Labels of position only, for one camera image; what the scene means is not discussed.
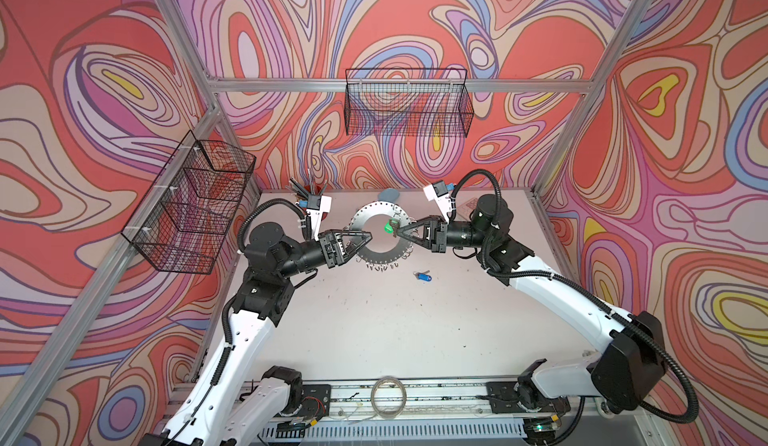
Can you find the green tagged key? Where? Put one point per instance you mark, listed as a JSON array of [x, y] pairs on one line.
[[390, 228]]

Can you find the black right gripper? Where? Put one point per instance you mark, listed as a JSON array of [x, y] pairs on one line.
[[436, 233]]

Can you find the light blue spatula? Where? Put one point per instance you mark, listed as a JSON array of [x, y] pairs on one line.
[[390, 195]]

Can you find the black wire basket back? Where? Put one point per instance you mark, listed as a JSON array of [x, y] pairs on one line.
[[407, 101]]

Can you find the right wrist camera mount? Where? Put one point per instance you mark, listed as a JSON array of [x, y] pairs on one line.
[[441, 194]]

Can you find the black wire basket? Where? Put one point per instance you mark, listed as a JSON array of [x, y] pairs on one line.
[[198, 191], [407, 101]]

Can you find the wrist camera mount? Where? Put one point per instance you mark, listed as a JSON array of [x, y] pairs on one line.
[[314, 226], [441, 194]]

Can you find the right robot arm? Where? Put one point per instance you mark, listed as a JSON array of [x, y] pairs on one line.
[[628, 358]]

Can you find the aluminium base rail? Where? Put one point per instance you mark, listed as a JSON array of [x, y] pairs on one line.
[[481, 410]]

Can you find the blue tagged key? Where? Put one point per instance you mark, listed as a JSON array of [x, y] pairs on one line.
[[423, 276]]

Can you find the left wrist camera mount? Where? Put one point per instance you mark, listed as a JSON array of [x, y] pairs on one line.
[[314, 226]]

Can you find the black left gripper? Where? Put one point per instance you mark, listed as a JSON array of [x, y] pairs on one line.
[[333, 256]]

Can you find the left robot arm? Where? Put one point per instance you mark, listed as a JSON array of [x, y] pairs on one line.
[[210, 414]]

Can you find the aluminium frame post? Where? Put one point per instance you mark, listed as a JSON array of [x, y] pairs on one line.
[[215, 119]]

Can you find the black wire basket left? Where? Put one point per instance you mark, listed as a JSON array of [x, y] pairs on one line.
[[198, 191]]

